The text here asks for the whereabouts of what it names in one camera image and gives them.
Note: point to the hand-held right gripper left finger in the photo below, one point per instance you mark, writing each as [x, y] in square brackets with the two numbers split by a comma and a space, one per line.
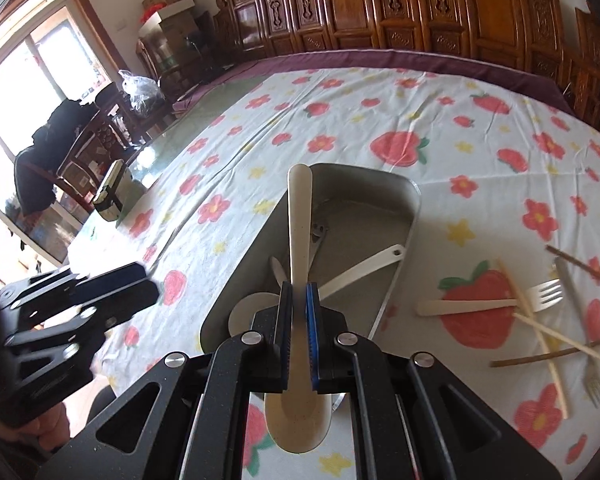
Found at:
[285, 335]

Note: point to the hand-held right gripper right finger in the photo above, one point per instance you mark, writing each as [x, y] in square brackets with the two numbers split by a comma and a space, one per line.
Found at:
[312, 335]

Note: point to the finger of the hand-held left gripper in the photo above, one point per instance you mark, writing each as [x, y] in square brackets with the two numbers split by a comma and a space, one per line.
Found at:
[115, 285]
[55, 355]

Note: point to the small cream utensil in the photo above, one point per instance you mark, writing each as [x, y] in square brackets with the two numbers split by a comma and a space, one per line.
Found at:
[277, 271]

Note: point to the wooden cutlery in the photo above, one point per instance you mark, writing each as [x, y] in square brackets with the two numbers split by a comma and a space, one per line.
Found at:
[360, 272]

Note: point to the cream plastic spoon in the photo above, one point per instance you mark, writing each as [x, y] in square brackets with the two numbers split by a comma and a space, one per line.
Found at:
[300, 210]

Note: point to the metal tray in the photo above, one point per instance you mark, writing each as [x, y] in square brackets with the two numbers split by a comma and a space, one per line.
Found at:
[360, 195]

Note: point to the cream plastic fork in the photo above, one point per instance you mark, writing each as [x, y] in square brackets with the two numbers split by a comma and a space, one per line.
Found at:
[460, 306]

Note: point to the cream chopstick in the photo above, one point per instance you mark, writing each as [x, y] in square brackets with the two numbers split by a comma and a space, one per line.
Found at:
[510, 286]
[560, 338]

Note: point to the brown chopstick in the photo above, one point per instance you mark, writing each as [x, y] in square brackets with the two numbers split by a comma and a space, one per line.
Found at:
[580, 266]
[520, 360]

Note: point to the metal fork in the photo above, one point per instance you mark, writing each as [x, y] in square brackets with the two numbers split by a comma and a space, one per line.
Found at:
[572, 295]

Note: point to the person's left hand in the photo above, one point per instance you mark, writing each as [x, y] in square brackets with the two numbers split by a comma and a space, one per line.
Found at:
[55, 430]

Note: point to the wooden armchair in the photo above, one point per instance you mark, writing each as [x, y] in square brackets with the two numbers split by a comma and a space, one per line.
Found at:
[97, 145]

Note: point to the wooden chair with dark jacket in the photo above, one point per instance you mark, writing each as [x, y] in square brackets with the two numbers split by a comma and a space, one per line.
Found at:
[45, 160]

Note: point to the clear plastic bag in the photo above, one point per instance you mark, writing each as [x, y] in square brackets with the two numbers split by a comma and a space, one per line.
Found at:
[140, 90]

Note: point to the floral strawberry tablecloth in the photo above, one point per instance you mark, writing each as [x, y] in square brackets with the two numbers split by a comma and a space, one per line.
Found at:
[355, 110]

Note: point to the sliding glass door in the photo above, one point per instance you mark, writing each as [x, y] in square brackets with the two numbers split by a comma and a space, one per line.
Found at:
[25, 60]

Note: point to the stacked cardboard boxes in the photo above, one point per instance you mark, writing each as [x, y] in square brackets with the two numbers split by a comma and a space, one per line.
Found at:
[162, 17]

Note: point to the row of carved wooden chairs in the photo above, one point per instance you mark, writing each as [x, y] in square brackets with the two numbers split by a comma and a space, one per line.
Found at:
[350, 5]

